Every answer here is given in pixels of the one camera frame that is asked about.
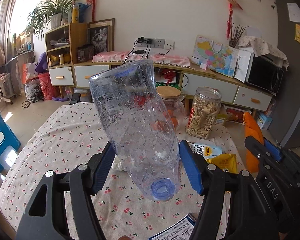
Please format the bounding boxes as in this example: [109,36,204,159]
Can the orange peel piece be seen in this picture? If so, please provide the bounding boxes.
[243,112,264,173]

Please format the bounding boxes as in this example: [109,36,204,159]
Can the yellow snack wrapper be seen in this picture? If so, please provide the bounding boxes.
[206,153,238,173]

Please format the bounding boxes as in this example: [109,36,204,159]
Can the clear plastic water bottle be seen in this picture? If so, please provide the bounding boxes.
[89,60,180,201]

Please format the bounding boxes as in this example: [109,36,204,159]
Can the blue white carton box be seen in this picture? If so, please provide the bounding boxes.
[256,112,272,130]

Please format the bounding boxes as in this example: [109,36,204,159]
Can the grey refrigerator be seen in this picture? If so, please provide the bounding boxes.
[269,0,300,148]

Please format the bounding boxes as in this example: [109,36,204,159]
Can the red picture gift box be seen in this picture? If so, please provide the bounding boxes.
[223,105,253,124]

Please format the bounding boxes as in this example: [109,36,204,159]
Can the light blue milk carton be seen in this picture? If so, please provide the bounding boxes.
[190,143,223,159]

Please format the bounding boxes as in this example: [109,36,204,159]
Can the blue cardboard box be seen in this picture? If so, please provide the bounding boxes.
[148,213,196,240]

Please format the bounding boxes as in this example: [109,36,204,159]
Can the glass jar of seeds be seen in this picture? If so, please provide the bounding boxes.
[186,87,222,139]

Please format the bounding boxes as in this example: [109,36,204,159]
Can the black microwave oven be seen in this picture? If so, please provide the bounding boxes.
[245,56,284,95]

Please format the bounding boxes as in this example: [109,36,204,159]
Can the floral cherry tablecloth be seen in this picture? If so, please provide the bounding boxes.
[0,102,246,240]

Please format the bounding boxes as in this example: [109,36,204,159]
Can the white folder papers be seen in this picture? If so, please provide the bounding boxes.
[234,49,254,83]

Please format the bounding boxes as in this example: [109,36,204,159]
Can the orange tangerine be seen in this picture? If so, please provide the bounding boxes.
[171,117,179,131]

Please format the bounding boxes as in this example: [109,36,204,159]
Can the floral cloth on microwave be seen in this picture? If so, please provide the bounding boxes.
[238,35,289,69]

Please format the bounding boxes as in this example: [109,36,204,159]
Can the colourful map board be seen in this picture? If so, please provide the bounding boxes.
[191,35,238,78]

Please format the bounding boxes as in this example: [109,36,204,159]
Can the glass teapot bamboo lid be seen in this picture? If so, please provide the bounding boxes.
[157,86,185,131]

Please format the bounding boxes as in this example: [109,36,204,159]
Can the white wooden tv cabinet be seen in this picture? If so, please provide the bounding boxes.
[49,61,272,112]

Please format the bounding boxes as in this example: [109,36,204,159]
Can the white paper note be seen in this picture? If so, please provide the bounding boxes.
[287,3,300,23]

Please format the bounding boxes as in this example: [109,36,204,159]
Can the red hanging decoration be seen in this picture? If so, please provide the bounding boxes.
[226,0,243,40]

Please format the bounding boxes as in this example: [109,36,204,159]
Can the pink cloth runner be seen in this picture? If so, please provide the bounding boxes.
[92,51,191,68]

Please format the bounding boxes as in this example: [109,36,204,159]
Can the wooden shelf unit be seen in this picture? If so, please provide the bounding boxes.
[45,22,88,67]

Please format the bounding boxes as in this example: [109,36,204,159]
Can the framed cat picture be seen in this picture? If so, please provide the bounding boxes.
[87,18,115,54]

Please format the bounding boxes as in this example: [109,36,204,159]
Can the potted green plant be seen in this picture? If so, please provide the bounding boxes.
[27,0,75,37]

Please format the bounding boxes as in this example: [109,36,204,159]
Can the wall power socket strip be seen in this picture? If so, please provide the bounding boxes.
[136,37,174,50]

